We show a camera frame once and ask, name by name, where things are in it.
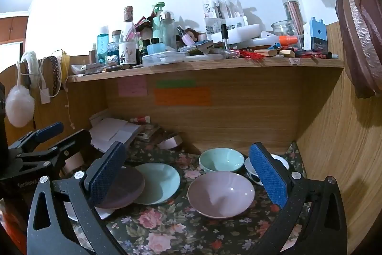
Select green pump bottle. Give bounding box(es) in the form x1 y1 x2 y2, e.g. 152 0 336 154
151 1 166 45

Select dark floral tablecloth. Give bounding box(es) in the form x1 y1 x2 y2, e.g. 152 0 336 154
60 140 312 255

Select stack of white papers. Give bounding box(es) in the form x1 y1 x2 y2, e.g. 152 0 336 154
89 115 144 154

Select white bowl with black spots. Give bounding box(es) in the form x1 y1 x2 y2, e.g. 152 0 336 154
244 154 290 186

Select tall bottle with illustrated label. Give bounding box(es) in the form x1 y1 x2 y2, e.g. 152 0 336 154
119 6 139 65

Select stack of brown booklets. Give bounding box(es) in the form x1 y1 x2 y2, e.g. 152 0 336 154
134 124 163 143

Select clear bottle with silver cap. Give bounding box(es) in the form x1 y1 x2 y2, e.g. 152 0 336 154
159 11 177 49

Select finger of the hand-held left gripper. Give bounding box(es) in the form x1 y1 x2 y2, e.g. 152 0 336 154
8 122 64 154
18 130 92 167

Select light green bowl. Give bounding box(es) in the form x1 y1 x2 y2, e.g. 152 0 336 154
199 148 245 173

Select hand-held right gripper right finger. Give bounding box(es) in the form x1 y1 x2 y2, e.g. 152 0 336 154
249 142 348 255

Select dark patterned headband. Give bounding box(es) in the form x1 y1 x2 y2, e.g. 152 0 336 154
49 56 62 96

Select green sticky note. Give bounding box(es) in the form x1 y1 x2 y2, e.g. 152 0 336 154
156 80 196 88

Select red tassel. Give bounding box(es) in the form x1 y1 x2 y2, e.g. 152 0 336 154
239 49 266 64

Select blue liquid bottle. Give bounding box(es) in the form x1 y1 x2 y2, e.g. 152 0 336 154
96 26 110 64

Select nail polish bottle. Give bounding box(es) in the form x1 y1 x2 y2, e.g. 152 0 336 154
221 24 230 52

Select white fuzzy headband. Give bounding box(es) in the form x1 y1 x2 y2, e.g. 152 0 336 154
20 50 44 88

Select blue jar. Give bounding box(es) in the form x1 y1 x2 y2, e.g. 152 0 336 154
147 43 166 55

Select white tray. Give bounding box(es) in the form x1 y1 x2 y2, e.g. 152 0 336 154
206 24 260 42

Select clear plastic box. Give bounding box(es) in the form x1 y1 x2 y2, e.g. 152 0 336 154
142 52 186 67

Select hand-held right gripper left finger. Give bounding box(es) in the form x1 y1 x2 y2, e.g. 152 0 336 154
26 142 127 255

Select clear blister pack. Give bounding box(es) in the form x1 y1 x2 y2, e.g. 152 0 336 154
201 0 248 35

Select white powder puff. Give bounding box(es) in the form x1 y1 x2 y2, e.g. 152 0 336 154
5 85 35 128

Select orange sticky note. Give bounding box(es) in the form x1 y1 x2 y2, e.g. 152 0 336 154
154 88 211 106

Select mauve curtain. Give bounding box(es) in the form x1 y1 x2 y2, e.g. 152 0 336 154
273 0 382 99

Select small blue perfume bottle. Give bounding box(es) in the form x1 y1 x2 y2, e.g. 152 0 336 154
106 42 120 64

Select glass jar of pencils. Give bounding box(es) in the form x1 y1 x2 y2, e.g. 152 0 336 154
282 0 305 35

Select pink bottle with black cap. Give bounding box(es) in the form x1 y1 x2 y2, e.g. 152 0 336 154
177 26 196 47

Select round glass jar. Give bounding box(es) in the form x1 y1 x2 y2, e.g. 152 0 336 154
271 20 297 37

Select light green plate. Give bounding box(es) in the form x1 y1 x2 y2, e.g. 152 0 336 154
133 163 181 205

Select white plate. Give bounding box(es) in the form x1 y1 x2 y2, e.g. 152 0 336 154
64 201 117 221

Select pink sticky note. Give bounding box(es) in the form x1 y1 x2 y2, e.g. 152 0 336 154
118 77 147 97

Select wooden shelf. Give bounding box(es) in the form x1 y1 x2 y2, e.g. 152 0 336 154
67 58 344 83

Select blue box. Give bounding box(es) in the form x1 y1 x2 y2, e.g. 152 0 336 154
303 17 329 52

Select dark purple plate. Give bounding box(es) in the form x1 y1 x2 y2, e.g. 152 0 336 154
94 165 146 209

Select pink bowl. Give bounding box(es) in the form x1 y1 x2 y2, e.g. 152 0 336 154
187 172 255 219

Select yellow headband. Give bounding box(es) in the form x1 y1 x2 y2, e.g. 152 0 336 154
60 50 70 91

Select wooden cupboard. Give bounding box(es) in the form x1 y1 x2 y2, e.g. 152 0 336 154
0 12 30 45

